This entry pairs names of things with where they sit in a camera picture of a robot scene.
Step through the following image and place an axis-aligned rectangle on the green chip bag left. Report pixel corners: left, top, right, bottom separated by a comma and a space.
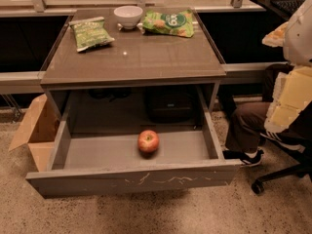
69, 17, 114, 53

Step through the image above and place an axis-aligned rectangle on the red apple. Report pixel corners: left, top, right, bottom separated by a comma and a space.
137, 130, 159, 153

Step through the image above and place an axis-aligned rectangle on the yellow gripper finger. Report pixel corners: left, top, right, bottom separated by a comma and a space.
264, 65, 312, 133
262, 21, 288, 48

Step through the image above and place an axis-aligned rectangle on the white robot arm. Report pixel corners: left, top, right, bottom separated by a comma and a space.
262, 0, 312, 133

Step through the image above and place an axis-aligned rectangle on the cardboard box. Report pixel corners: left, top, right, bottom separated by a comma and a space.
9, 95, 59, 172

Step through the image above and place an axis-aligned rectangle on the seated person in dark clothes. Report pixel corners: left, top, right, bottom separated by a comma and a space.
223, 64, 312, 159

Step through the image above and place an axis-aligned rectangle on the open grey drawer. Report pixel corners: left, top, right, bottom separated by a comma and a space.
26, 91, 240, 198

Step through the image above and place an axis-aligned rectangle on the black white sneaker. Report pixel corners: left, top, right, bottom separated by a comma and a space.
222, 149, 264, 167

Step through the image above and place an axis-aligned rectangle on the white ceramic bowl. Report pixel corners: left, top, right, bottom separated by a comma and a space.
114, 6, 143, 29

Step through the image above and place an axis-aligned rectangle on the grey cabinet with glass top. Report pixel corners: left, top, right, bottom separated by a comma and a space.
41, 8, 225, 117

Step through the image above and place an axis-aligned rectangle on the black office chair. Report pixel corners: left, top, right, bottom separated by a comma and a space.
251, 135, 312, 195

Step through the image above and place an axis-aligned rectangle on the green snack bag right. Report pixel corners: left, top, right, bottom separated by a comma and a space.
142, 10, 194, 38

